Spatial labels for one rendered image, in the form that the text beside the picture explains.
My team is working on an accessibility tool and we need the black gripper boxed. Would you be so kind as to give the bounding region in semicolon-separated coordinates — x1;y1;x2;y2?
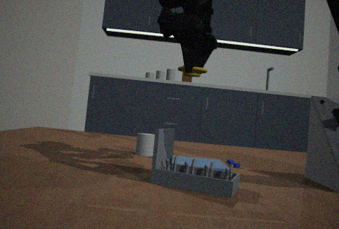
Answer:
168;0;218;73

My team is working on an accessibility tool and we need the light blue square mat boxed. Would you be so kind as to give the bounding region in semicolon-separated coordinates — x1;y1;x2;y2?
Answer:
172;156;228;171

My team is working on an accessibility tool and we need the yellow plate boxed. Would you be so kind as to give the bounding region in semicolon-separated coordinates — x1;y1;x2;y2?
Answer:
178;66;207;77

